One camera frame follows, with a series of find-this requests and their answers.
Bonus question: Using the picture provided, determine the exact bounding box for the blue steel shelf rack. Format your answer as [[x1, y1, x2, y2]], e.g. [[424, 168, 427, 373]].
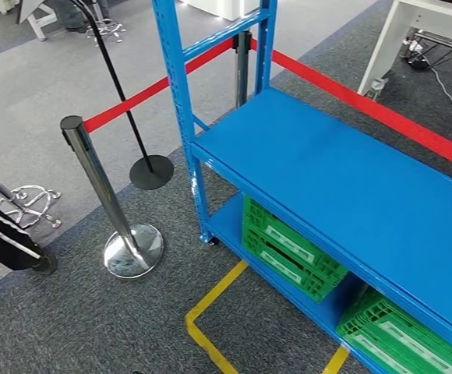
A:
[[152, 0, 452, 374]]

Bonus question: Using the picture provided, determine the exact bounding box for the green plastic crate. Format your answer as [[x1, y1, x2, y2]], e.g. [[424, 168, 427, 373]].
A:
[[243, 195, 348, 284], [241, 227, 341, 304], [336, 288, 452, 374], [335, 322, 410, 374]]

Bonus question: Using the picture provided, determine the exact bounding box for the chrome stanchion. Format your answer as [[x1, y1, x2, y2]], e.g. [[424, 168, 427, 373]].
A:
[[59, 115, 164, 281], [233, 30, 252, 108]]

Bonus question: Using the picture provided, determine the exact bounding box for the yellow floor tape outline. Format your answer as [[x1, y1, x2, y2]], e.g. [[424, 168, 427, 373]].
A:
[[184, 259, 350, 374]]

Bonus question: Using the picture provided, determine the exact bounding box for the red barrier belt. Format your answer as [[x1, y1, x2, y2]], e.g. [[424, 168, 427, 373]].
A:
[[82, 37, 235, 134], [249, 37, 452, 175]]

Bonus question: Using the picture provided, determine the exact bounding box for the white cabinet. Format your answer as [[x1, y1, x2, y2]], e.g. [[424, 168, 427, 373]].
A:
[[182, 0, 262, 23]]

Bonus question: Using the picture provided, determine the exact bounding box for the chrome stool base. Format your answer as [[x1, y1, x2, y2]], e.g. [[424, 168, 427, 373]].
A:
[[85, 18, 126, 47]]

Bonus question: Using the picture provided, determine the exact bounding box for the white desk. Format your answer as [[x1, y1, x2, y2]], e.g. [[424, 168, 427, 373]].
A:
[[357, 0, 452, 97], [17, 0, 60, 42]]

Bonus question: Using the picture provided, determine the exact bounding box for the black swivel stool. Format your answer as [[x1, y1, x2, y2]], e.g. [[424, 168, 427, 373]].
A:
[[0, 115, 63, 230]]

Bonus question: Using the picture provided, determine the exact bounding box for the person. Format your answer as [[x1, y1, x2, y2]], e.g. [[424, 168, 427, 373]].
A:
[[50, 0, 110, 34], [0, 195, 58, 311]]

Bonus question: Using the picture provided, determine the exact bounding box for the chrome desk crossbar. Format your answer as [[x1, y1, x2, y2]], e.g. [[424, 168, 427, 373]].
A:
[[415, 29, 452, 56]]

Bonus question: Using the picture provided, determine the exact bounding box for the black cable bundle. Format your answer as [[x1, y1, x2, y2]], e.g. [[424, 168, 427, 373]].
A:
[[402, 40, 452, 72]]

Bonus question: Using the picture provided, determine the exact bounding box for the white floor cable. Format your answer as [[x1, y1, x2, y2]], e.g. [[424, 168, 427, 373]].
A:
[[424, 55, 452, 139]]

